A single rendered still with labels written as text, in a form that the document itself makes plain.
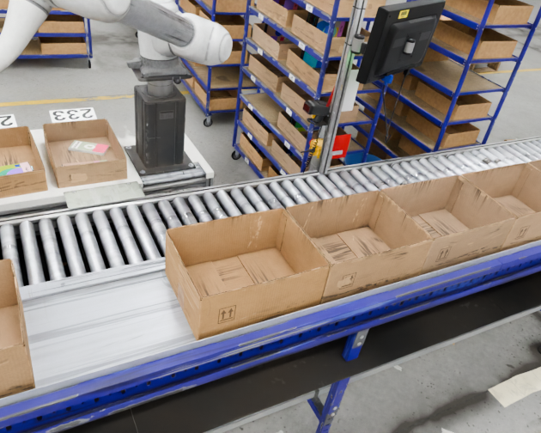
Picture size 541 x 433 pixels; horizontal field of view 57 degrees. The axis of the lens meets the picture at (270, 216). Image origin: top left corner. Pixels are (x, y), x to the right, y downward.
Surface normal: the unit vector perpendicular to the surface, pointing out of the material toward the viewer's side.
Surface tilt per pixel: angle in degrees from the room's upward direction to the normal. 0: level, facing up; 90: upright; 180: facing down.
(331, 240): 0
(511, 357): 0
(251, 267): 1
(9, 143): 89
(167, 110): 90
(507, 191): 89
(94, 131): 89
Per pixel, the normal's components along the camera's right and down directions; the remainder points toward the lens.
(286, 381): 0.14, -0.80
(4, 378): 0.46, 0.58
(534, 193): -0.88, 0.16
